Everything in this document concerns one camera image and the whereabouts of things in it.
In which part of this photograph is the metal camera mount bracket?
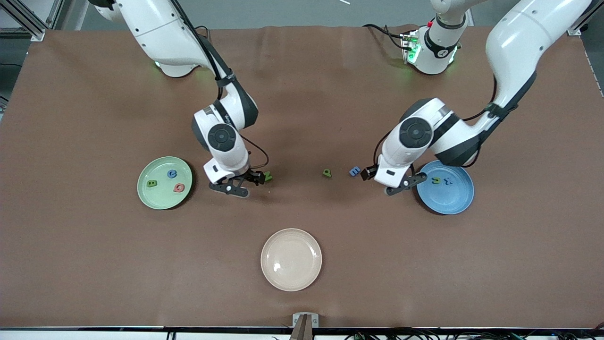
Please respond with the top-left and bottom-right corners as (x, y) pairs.
(290, 313), (319, 340)

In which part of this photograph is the green plate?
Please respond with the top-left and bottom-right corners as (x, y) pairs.
(137, 156), (193, 210)

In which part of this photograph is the blue plate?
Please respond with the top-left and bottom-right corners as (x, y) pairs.
(416, 160), (475, 215)

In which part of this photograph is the beige plate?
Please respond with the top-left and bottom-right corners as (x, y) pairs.
(260, 228), (323, 292)

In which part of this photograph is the black left arm base cable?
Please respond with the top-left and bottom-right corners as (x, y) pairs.
(362, 23), (407, 50)

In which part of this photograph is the aluminium frame profile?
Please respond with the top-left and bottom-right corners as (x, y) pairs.
(568, 9), (593, 36)
(0, 0), (47, 42)
(46, 0), (65, 30)

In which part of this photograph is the brown table mat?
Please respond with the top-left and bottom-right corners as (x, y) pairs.
(0, 25), (604, 330)

